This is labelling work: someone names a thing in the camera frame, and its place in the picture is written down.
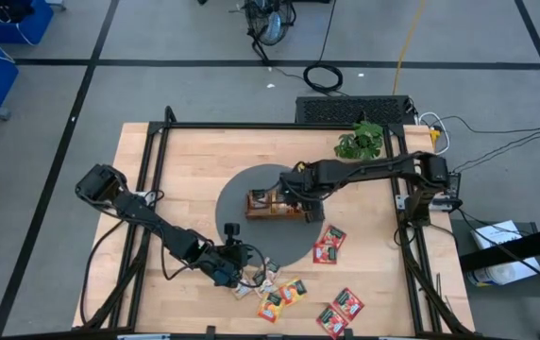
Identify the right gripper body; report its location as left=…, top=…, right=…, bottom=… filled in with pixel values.
left=279, top=162, right=335, bottom=203

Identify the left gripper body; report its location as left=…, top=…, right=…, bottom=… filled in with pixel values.
left=201, top=243, right=252, bottom=288

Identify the yellow mango tea packet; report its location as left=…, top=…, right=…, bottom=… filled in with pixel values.
left=269, top=200, right=299, bottom=213
left=256, top=292, right=286, bottom=325
left=277, top=277, right=309, bottom=307

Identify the brown wooden tea box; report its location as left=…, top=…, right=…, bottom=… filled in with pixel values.
left=245, top=188, right=312, bottom=222

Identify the round grey woven placemat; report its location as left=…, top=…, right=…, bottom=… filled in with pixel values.
left=214, top=162, right=325, bottom=268

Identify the green plant in white pot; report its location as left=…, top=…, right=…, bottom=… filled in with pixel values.
left=333, top=119, right=385, bottom=162

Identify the black floor fan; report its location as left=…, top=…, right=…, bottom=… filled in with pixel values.
left=242, top=0, right=297, bottom=65

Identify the white paper booklet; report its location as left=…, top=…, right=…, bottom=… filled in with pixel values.
left=469, top=219, right=540, bottom=288

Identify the black equipment stand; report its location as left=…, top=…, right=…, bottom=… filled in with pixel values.
left=458, top=111, right=540, bottom=340

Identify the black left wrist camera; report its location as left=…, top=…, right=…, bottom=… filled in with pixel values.
left=223, top=222, right=242, bottom=247

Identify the black aluminium table frame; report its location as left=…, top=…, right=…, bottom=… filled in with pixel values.
left=74, top=106, right=477, bottom=340

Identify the coiled black floor cable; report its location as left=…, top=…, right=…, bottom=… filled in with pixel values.
left=301, top=0, right=346, bottom=94

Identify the yellow hanging cable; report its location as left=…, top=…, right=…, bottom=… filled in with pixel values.
left=391, top=0, right=429, bottom=96

